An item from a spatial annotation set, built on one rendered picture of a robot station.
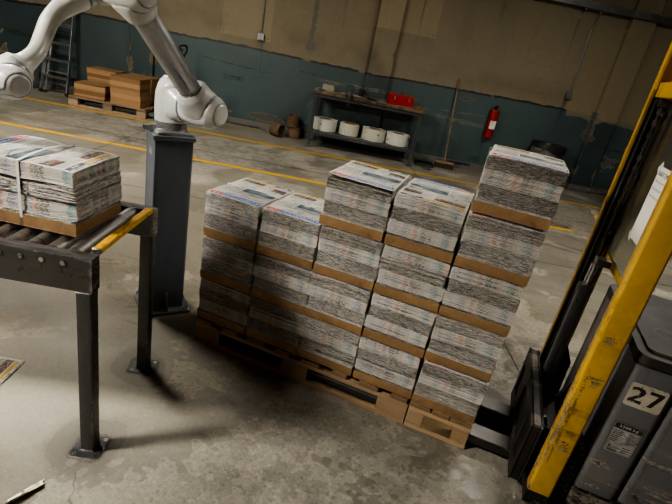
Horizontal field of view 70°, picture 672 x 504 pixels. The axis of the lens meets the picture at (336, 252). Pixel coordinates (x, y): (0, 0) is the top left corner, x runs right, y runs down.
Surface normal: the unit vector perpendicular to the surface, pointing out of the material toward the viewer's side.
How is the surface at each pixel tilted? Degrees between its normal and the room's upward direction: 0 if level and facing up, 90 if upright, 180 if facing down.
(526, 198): 90
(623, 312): 90
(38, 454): 0
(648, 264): 90
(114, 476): 0
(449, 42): 90
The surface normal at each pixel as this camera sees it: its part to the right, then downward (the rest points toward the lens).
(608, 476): -0.35, 0.30
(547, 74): -0.03, 0.39
